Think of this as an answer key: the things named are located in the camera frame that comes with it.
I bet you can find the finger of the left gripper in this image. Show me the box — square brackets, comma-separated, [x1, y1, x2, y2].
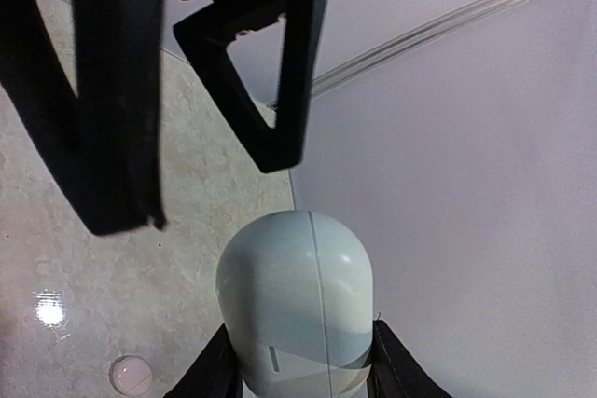
[1, 0, 166, 236]
[174, 0, 327, 173]

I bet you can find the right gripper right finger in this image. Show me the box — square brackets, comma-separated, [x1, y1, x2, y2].
[368, 319, 451, 398]

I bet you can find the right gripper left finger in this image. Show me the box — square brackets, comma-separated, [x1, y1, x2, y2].
[172, 325, 243, 398]

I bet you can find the white earbud charging case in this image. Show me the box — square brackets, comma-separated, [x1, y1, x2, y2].
[215, 210, 373, 397]

